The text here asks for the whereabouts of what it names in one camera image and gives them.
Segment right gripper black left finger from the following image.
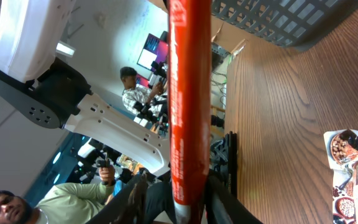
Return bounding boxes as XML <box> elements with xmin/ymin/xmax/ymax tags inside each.
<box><xmin>87</xmin><ymin>172</ymin><xmax>149</xmax><ymax>224</ymax></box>

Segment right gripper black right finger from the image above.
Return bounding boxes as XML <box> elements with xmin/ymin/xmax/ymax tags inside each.
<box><xmin>204</xmin><ymin>175</ymin><xmax>262</xmax><ymax>224</ymax></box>

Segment beige nut snack bag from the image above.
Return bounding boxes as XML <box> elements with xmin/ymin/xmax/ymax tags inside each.
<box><xmin>324</xmin><ymin>129</ymin><xmax>358</xmax><ymax>224</ymax></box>

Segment red snack stick wrapper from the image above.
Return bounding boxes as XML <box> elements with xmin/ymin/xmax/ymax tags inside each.
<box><xmin>168</xmin><ymin>0</ymin><xmax>211</xmax><ymax>223</ymax></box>

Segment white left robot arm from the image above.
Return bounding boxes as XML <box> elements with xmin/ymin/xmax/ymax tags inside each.
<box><xmin>0</xmin><ymin>0</ymin><xmax>170</xmax><ymax>176</ymax></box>

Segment person in green shirt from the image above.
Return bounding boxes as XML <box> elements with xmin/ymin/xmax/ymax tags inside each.
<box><xmin>0</xmin><ymin>166</ymin><xmax>116</xmax><ymax>224</ymax></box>

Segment wooden chair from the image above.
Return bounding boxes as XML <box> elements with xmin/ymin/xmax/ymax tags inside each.
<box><xmin>211</xmin><ymin>105</ymin><xmax>226</xmax><ymax>138</ymax></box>

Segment seated person checked shirt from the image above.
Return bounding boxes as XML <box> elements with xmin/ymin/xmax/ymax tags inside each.
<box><xmin>120</xmin><ymin>67</ymin><xmax>167</xmax><ymax>115</ymax></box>

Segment computer monitor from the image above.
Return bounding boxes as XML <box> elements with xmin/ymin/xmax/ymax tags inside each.
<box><xmin>137</xmin><ymin>34</ymin><xmax>168</xmax><ymax>72</ymax></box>

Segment grey plastic basket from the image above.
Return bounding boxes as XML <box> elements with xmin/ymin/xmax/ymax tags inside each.
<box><xmin>211</xmin><ymin>0</ymin><xmax>358</xmax><ymax>51</ymax></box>

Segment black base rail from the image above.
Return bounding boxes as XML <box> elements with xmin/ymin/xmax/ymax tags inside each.
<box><xmin>210</xmin><ymin>131</ymin><xmax>238</xmax><ymax>197</ymax></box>

